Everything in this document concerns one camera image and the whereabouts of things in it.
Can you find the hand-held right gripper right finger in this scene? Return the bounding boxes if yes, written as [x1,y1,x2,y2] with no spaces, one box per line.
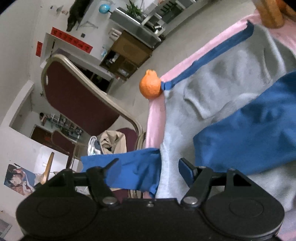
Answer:
[179,158,252,207]

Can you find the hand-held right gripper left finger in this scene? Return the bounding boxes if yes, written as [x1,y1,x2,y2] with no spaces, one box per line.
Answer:
[47,158,120,208]

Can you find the grey and blue sweatshirt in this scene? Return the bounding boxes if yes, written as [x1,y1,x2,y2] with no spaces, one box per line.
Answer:
[81,20,296,212]

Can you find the beige garment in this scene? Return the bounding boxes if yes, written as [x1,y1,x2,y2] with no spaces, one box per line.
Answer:
[99,130,127,154]

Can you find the small maroon chair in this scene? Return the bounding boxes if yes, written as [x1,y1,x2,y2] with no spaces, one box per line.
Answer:
[51,130,80,169]

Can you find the cluttered metal rack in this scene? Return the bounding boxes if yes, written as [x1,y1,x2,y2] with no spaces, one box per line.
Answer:
[45,112,83,141]

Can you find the wooden easel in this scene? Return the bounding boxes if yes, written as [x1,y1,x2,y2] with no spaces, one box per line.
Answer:
[35,152,55,186]

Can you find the pink printed blanket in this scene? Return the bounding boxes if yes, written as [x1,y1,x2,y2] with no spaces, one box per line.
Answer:
[143,10,296,241]

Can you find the bumpy orange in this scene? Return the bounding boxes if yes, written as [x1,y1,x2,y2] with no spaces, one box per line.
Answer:
[139,69,162,99]

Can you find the wooden cabinet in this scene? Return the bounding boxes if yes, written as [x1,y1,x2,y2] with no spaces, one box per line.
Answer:
[99,30,152,81]

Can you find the long red banner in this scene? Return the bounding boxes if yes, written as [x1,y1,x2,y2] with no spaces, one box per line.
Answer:
[50,27,93,53]

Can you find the white canisters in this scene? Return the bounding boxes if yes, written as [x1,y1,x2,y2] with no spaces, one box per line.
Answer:
[109,28,122,40]

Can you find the black bulky object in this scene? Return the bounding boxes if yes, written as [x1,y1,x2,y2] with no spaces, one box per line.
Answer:
[67,0,92,32]

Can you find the green potted plant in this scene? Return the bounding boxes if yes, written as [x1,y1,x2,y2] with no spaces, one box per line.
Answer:
[126,0,145,18]

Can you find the orange juice bottle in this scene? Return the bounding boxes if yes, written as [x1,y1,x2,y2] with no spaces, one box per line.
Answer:
[253,0,285,29]

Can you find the maroon chair with gold frame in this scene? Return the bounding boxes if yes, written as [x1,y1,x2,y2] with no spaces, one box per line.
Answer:
[41,54,147,200]

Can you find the wall poster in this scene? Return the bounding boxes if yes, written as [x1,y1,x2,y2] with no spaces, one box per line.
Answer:
[4,163,36,193]

